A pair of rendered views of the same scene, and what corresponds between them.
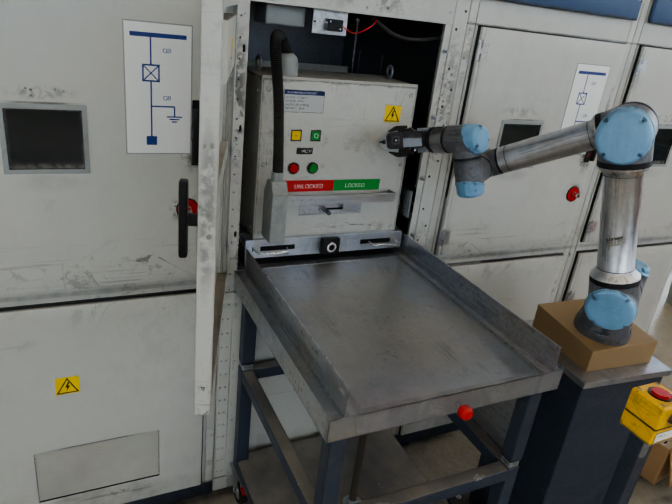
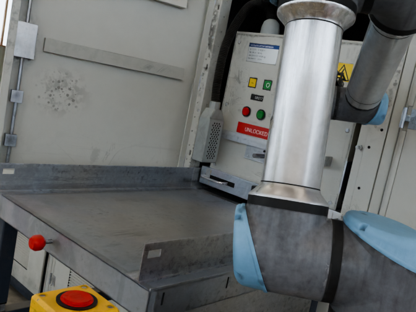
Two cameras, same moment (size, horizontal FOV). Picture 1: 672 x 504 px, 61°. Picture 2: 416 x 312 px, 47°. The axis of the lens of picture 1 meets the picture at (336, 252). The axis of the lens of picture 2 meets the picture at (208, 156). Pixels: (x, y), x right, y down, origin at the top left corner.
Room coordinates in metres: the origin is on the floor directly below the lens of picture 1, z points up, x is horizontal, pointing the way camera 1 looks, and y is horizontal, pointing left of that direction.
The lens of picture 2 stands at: (0.95, -1.29, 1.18)
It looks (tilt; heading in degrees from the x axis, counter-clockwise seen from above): 8 degrees down; 69
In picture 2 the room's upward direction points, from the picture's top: 11 degrees clockwise
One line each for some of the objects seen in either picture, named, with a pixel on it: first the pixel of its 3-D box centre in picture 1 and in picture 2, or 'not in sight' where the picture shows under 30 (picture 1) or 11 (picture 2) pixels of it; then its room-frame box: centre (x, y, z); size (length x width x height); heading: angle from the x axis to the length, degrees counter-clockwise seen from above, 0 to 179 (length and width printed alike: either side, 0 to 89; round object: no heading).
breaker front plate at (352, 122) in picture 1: (336, 165); (280, 116); (1.66, 0.03, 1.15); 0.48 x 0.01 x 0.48; 118
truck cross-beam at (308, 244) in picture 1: (325, 241); (265, 195); (1.68, 0.04, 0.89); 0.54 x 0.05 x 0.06; 118
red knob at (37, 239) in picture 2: (462, 409); (41, 242); (1.01, -0.31, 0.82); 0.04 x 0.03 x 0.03; 28
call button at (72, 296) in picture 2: (659, 395); (76, 302); (1.04, -0.73, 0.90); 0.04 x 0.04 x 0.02
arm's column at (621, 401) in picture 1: (554, 445); not in sight; (1.48, -0.78, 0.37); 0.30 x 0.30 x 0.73; 23
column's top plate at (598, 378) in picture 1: (587, 347); not in sight; (1.48, -0.78, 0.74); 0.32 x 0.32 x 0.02; 23
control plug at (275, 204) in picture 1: (274, 209); (209, 135); (1.51, 0.19, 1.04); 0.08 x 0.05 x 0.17; 28
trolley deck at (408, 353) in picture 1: (382, 324); (171, 227); (1.33, -0.15, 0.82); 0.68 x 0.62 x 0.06; 28
